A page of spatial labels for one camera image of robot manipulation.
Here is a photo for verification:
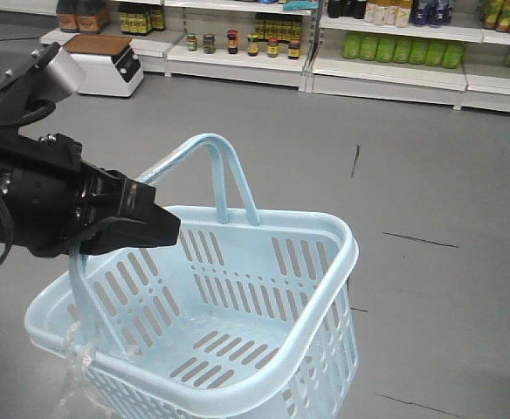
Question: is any white shelf unit with drinks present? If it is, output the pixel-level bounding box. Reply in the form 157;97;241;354
306;1;510;113

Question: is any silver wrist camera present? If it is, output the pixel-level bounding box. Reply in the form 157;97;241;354
31;42;86;103

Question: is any light blue plastic basket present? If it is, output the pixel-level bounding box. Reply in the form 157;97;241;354
24;134;359;418

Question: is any white scale wooden top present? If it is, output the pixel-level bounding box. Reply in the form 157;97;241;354
63;34;143;98

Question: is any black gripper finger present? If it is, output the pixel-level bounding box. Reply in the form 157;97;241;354
79;207;181;256
119;176;155;221

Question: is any white shelf unit with sauces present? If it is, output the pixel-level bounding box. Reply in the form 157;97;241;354
39;0;321;93

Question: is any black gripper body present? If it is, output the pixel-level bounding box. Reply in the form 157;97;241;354
0;134;127;258

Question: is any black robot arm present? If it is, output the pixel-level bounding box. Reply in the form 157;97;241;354
0;70;181;258

